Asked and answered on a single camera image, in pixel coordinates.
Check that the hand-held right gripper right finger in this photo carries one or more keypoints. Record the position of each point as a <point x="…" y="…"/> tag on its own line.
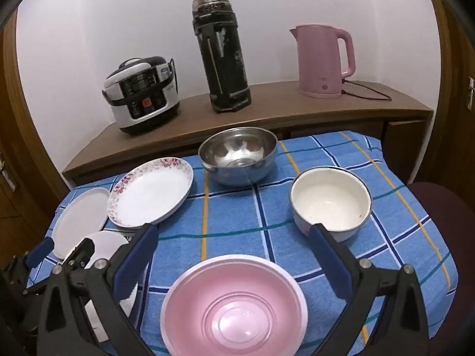
<point x="330" y="263"/>

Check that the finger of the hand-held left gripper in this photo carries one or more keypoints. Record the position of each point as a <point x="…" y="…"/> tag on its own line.
<point x="83" y="254"/>
<point x="40" y="252"/>

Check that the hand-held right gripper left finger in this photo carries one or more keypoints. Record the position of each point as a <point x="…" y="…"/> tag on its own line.
<point x="137" y="263"/>

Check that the white enamel bowl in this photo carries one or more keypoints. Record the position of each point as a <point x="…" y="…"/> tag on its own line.
<point x="330" y="200"/>

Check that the floral rimmed white plate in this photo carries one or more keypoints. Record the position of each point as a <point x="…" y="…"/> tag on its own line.
<point x="148" y="196"/>

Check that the pink plastic bowl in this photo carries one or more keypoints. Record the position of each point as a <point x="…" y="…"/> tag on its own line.
<point x="230" y="304"/>

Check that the stainless steel bowl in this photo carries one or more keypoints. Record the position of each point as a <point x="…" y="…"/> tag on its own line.
<point x="237" y="170"/>

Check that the blue plaid tablecloth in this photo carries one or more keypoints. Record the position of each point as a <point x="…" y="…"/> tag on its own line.
<point x="237" y="222"/>

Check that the dark red chair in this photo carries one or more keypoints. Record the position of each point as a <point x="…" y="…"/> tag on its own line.
<point x="445" y="211"/>

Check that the wooden door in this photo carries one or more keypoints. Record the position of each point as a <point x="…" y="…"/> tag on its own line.
<point x="452" y="63"/>
<point x="22" y="118"/>

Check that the black and white rice cooker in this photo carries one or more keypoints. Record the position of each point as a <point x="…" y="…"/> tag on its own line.
<point x="141" y="96"/>

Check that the wooden sideboard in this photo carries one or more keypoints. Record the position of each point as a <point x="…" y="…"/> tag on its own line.
<point x="274" y="92"/>

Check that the pink electric kettle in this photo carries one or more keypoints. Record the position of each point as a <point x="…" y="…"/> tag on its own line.
<point x="319" y="63"/>

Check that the black thermos flask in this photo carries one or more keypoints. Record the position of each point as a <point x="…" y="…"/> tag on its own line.
<point x="222" y="63"/>

